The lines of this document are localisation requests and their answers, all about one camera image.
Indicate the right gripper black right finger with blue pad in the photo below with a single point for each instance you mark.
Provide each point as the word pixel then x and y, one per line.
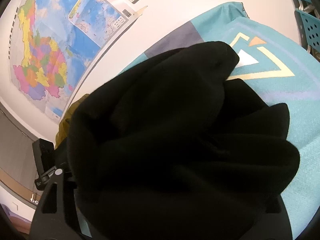
pixel 275 223

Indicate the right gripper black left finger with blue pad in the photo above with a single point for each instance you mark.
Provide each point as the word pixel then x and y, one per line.
pixel 56 215

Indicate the black large garment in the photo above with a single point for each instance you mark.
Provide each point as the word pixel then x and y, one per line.
pixel 174 149

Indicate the mustard yellow jacket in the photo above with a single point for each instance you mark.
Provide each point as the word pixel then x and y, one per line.
pixel 64 124

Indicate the grey room door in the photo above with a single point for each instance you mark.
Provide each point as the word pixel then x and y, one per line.
pixel 18 170

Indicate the teal grey patterned bedsheet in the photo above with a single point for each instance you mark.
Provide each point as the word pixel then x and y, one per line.
pixel 279 71

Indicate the middle teal plastic basket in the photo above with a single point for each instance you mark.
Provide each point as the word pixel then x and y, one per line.
pixel 308 27

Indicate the colourful wall map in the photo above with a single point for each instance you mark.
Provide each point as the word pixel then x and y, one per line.
pixel 54 44

